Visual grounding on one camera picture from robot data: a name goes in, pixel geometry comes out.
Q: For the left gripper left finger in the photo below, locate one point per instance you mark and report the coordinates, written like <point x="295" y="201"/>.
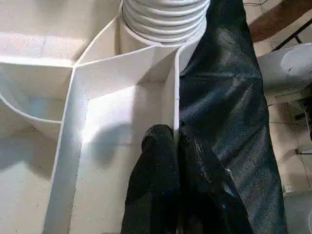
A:
<point x="153" y="180"/>

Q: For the white plastic table leg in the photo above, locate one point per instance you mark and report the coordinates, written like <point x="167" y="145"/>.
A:
<point x="165" y="19"/>

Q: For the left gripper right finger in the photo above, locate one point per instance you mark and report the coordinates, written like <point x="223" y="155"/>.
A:
<point x="207" y="200"/>

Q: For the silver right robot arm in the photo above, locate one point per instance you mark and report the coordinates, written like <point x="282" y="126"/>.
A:
<point x="287" y="70"/>

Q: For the black glossy mat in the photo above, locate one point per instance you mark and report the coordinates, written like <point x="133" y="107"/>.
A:
<point x="224" y="85"/>

